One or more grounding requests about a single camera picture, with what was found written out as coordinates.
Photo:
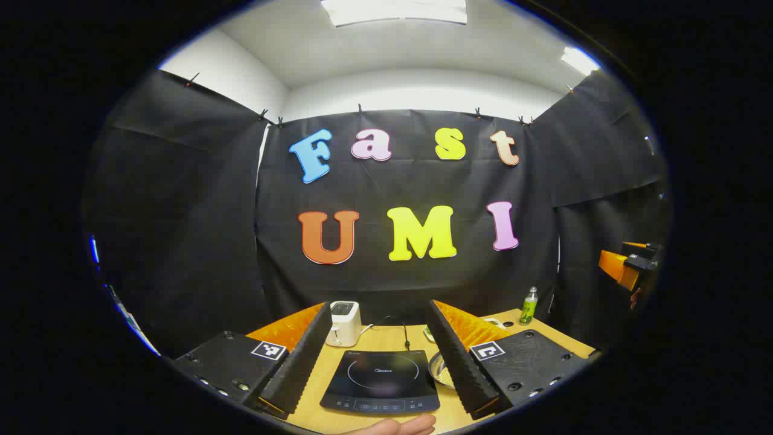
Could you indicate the green label drink bottle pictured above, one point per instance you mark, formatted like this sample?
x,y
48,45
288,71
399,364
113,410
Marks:
x,y
528,309

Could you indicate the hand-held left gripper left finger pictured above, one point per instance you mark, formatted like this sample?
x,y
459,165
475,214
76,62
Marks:
x,y
302,362

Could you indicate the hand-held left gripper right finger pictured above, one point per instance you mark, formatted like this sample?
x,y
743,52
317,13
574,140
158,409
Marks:
x,y
459,362

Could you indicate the white divided bean tray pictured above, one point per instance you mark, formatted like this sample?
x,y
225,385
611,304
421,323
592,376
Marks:
x,y
492,322

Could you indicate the large ceiling light panel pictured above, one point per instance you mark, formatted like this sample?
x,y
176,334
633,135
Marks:
x,y
395,11

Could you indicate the white toaster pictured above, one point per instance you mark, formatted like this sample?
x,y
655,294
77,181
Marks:
x,y
343,323

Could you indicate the small ceiling light panel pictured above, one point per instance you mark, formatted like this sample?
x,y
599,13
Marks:
x,y
578,60

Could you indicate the stainless steel pot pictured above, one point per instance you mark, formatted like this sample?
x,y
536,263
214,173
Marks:
x,y
439,370

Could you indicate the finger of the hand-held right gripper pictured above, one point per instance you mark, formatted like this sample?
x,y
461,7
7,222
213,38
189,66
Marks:
x,y
617,269

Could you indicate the black backdrop cloth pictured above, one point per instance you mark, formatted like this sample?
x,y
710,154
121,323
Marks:
x,y
181,211

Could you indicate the black induction cooktop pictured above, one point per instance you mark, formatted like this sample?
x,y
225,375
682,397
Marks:
x,y
380,377

